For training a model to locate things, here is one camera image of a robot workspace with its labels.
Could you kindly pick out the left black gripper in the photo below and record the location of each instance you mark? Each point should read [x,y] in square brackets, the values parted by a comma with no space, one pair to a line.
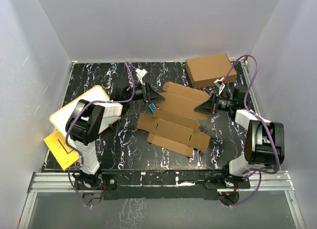
[149,95]

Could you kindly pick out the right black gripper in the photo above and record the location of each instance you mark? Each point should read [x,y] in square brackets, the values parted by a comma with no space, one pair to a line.
[209,106]

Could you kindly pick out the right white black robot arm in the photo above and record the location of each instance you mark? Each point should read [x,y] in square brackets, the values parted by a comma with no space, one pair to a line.
[264,147]

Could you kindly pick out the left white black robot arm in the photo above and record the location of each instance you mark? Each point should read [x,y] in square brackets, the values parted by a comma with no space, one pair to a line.
[84,124]

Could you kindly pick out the closed brown cardboard box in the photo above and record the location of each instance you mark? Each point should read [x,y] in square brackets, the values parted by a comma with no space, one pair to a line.
[204,71]

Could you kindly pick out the small blue plastic piece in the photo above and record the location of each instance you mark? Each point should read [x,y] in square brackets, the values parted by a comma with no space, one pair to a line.
[152,107]

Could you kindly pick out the white board yellow rim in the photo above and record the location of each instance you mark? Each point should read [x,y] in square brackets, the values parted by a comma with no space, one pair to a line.
[97,95]

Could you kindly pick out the yellow flat board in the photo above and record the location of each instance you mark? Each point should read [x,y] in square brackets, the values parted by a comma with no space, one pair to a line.
[64,155]

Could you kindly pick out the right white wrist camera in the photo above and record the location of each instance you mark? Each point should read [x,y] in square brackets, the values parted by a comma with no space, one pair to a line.
[219,83]

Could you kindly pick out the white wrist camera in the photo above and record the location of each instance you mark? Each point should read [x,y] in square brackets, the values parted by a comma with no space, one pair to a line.
[140,73]
[219,83]

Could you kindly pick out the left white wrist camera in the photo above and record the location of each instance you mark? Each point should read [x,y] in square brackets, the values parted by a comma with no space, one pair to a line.
[140,73]

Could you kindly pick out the aluminium frame rail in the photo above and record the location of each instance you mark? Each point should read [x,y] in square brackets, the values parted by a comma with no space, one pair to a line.
[160,200]

